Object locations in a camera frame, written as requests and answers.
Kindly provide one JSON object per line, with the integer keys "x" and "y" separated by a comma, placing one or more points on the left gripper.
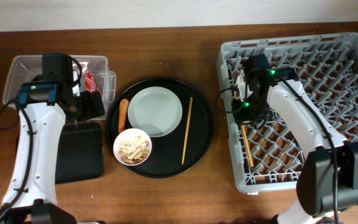
{"x": 93, "y": 108}

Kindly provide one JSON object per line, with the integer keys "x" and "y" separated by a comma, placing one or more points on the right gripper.
{"x": 240, "y": 117}

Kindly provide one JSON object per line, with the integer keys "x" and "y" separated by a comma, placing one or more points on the red snack wrapper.
{"x": 90, "y": 83}

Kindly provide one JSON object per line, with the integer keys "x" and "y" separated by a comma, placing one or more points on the wooden chopstick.
{"x": 248, "y": 151}
{"x": 187, "y": 130}

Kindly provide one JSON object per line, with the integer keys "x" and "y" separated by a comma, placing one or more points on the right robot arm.
{"x": 328, "y": 182}

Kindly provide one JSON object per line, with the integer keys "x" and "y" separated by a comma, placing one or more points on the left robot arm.
{"x": 27, "y": 195}

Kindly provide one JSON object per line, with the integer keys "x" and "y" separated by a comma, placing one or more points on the grey dishwasher rack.
{"x": 327, "y": 66}

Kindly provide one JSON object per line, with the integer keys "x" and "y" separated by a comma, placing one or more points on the orange carrot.
{"x": 123, "y": 108}

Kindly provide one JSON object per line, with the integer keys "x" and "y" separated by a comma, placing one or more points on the black rectangular tray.
{"x": 76, "y": 154}

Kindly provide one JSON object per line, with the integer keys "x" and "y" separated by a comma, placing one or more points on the white bowl with food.
{"x": 132, "y": 147}

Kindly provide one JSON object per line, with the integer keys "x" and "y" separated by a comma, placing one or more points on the round black tray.
{"x": 165, "y": 158}

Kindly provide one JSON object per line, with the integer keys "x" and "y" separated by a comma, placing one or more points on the grey plate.
{"x": 155, "y": 110}

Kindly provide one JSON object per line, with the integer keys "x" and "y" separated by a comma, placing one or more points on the clear plastic bin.
{"x": 104, "y": 87}

